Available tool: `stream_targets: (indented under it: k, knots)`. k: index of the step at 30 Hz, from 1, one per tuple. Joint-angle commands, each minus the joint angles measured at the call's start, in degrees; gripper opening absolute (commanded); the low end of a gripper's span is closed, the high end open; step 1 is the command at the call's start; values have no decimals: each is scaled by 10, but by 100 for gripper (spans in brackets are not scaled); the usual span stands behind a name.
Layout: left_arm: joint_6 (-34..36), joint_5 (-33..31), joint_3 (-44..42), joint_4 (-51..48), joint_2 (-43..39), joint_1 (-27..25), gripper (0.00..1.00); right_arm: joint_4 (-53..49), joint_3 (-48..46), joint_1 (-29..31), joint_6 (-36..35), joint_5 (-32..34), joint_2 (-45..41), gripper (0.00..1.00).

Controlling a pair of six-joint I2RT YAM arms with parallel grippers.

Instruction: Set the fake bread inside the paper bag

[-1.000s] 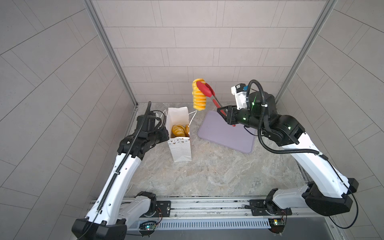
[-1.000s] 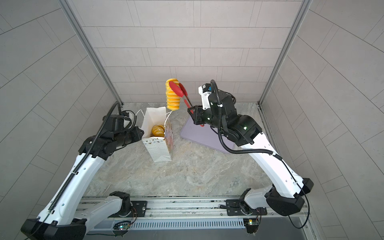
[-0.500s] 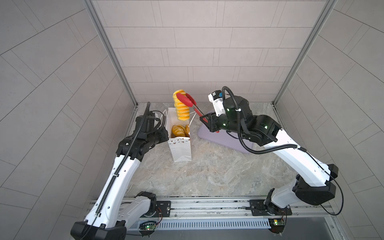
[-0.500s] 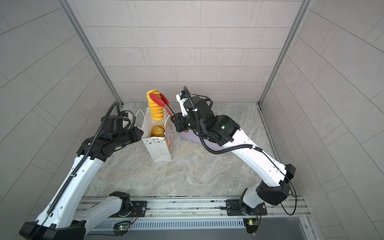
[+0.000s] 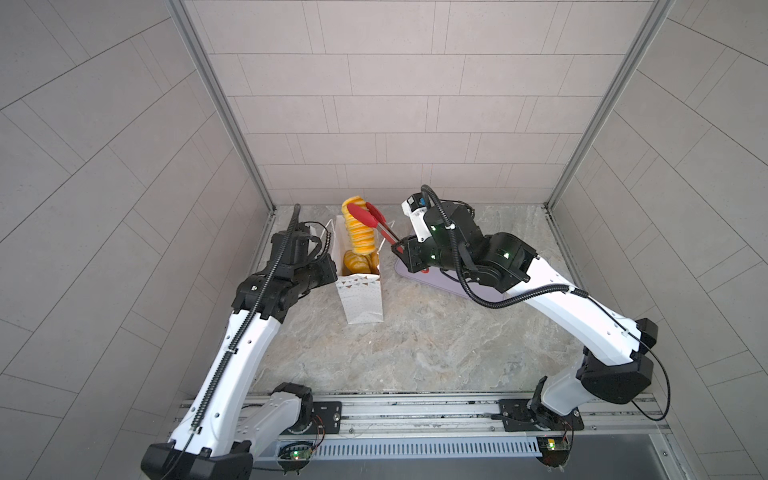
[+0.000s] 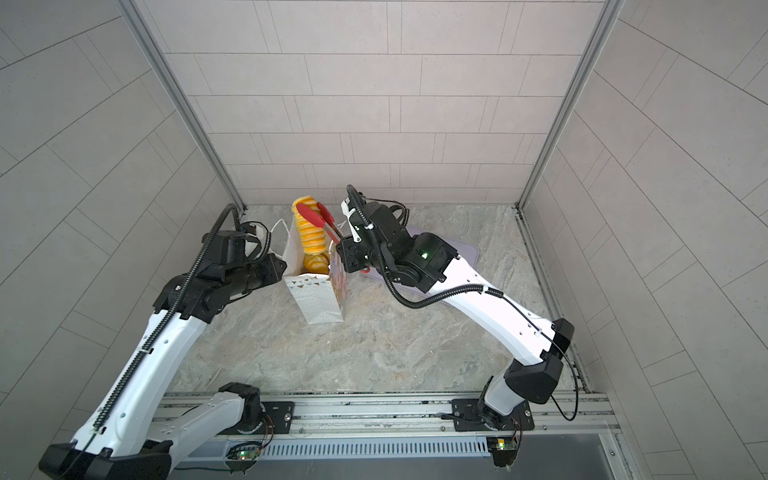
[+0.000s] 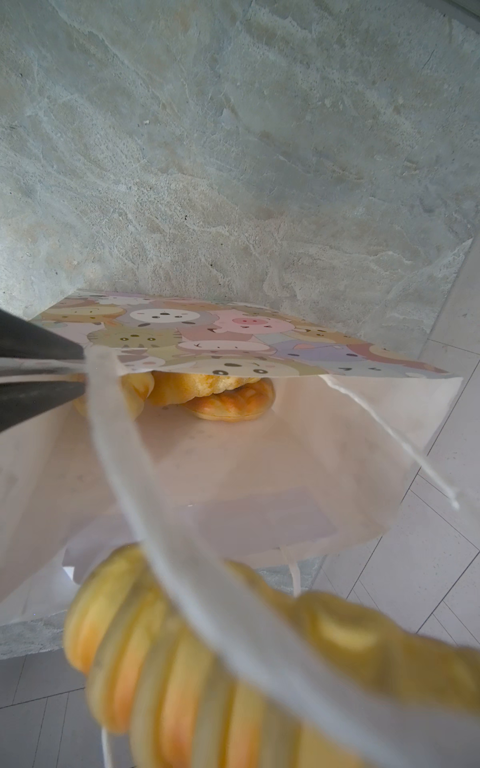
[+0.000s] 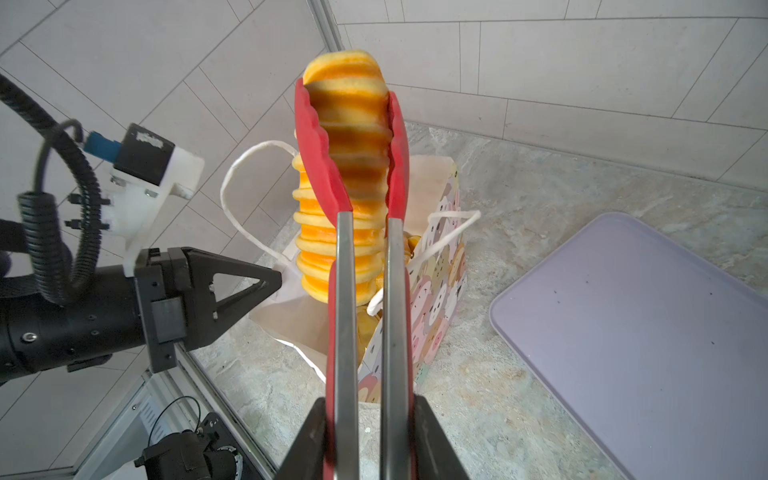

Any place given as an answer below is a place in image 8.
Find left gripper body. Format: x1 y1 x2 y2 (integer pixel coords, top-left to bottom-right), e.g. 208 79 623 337
1 248 191 382

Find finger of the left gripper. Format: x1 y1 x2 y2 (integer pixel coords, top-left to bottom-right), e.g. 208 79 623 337
182 248 282 351

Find striped spiral fake bread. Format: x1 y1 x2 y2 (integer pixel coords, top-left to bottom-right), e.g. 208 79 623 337
292 50 393 306

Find lilac plastic tray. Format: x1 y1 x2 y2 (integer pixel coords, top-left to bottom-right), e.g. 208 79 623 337
489 212 767 479

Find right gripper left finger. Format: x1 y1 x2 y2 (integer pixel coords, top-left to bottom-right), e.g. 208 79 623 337
274 397 327 480

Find white cartoon paper bag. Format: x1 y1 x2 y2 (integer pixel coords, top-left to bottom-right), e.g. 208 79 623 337
222 140 480 403

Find red metal tongs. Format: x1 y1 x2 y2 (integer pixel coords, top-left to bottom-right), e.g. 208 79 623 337
295 82 417 479

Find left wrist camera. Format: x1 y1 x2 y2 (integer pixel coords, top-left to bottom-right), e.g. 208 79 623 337
83 123 205 278

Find ring shaped fake bread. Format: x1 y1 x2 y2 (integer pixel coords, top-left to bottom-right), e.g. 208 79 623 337
403 233 421 263

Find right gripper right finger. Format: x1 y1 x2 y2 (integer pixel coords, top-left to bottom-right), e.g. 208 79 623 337
413 395 469 480

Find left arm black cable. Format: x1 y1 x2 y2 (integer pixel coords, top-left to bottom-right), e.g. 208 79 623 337
0 71 104 307

